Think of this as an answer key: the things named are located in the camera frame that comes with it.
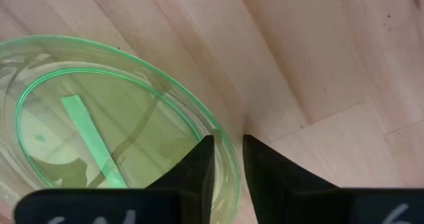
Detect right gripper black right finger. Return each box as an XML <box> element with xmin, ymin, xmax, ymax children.
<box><xmin>242</xmin><ymin>134</ymin><xmax>341</xmax><ymax>224</ymax></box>

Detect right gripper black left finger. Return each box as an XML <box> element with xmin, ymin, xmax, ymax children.
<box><xmin>144</xmin><ymin>135</ymin><xmax>216</xmax><ymax>224</ymax></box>

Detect green transparent plastic plate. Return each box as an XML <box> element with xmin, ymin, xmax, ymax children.
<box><xmin>0</xmin><ymin>34</ymin><xmax>242</xmax><ymax>224</ymax></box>

